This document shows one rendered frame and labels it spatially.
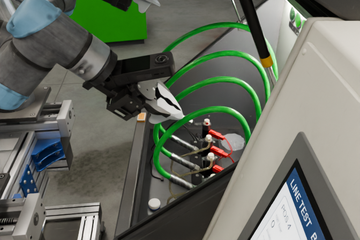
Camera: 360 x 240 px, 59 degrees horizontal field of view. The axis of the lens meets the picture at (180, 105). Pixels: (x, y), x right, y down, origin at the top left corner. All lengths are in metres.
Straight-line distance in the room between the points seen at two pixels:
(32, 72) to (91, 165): 2.00
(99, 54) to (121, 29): 3.77
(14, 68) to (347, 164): 0.48
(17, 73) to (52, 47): 0.07
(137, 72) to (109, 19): 3.72
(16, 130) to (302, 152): 1.13
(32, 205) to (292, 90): 0.75
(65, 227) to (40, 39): 1.49
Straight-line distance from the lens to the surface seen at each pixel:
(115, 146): 2.65
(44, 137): 1.35
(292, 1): 1.05
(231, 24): 0.87
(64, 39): 0.54
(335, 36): 0.45
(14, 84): 0.58
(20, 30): 0.54
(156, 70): 0.57
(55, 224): 1.96
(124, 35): 4.36
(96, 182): 2.39
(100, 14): 4.26
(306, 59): 0.48
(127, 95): 0.59
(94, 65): 0.56
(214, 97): 1.33
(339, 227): 0.36
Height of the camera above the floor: 1.70
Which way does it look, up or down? 33 degrees down
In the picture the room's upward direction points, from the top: straight up
